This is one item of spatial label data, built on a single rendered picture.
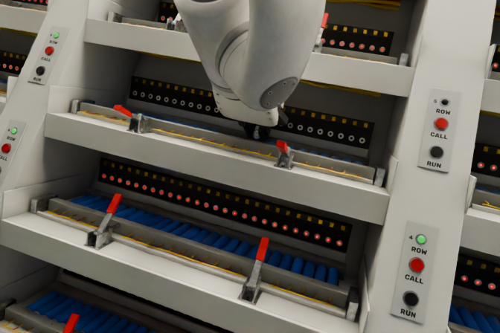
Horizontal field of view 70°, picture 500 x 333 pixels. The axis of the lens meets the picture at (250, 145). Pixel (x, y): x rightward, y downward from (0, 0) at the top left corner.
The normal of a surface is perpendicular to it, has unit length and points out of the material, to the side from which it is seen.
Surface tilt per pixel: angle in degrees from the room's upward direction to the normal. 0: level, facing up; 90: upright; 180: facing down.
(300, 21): 116
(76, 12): 90
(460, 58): 90
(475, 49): 90
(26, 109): 90
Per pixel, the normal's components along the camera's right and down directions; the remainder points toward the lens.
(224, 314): -0.28, 0.08
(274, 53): 0.15, 0.72
